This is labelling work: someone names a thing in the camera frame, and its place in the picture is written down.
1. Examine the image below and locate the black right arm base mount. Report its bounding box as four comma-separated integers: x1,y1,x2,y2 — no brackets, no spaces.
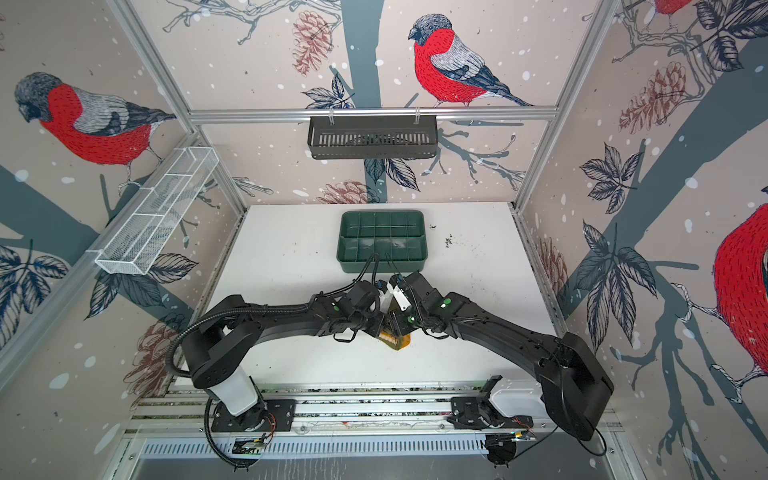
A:
446,375,534,430

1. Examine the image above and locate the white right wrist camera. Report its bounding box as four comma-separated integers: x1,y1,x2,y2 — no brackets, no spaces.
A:
387,285,411,312

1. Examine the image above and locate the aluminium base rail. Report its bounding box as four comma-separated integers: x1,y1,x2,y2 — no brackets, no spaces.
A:
128,383,622,439

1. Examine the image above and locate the aluminium top crossbar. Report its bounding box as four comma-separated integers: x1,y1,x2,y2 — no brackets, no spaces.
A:
187,106,560,125

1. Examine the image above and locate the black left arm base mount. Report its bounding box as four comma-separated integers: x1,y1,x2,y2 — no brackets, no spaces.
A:
211,399,297,433

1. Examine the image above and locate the olive green striped sock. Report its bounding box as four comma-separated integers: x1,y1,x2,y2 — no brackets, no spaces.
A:
375,300,415,351

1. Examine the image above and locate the green plastic compartment tray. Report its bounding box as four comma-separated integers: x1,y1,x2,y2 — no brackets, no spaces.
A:
336,210,428,273

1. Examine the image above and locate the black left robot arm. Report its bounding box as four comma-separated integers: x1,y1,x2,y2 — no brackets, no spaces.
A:
165,253,380,418

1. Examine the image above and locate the white wire mesh shelf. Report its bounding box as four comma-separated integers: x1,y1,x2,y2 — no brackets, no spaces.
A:
95,146,219,275

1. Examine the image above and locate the black hanging wire basket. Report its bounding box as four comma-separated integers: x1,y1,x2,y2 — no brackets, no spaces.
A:
307,115,438,160

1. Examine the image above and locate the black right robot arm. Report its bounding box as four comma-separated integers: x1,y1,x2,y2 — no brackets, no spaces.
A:
391,272,614,441

